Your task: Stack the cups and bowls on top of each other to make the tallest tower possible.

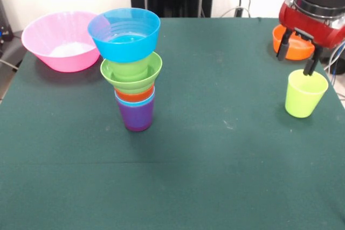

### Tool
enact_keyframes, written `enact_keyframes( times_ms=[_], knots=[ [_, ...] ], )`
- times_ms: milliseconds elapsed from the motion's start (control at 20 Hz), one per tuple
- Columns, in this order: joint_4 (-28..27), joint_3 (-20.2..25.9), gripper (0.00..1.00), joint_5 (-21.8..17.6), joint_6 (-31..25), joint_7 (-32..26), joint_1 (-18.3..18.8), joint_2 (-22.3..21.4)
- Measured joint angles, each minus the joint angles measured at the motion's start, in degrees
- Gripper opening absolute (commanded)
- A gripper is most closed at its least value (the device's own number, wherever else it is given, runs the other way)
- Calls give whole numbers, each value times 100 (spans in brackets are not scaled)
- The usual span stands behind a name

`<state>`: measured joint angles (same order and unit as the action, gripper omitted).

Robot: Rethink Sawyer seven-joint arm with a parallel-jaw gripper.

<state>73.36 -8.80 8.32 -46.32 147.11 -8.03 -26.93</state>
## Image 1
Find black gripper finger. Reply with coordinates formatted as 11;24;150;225
302;46;323;77
275;29;293;62

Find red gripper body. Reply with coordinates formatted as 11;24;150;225
278;0;345;49

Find yellow-green cup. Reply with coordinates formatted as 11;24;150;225
285;69;329;119

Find green bowl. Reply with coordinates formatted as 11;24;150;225
100;51;163;95

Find blue bowl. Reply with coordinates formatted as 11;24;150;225
87;8;162;63

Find blue cup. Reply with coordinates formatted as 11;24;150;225
114;91;156;107

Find orange cup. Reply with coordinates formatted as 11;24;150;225
115;87;156;103

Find purple cup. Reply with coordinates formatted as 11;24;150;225
116;97;156;133

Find orange bowl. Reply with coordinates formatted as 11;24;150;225
272;24;316;61

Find black office chair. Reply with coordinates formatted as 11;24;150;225
320;45;345;67

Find dark green table cloth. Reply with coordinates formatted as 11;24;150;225
0;16;345;230

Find large pink bowl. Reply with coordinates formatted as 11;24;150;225
21;11;101;73

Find black device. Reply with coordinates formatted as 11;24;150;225
0;0;14;45

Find blue cable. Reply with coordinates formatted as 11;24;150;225
323;41;345;80

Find grey cable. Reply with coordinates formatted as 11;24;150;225
0;59;19;72

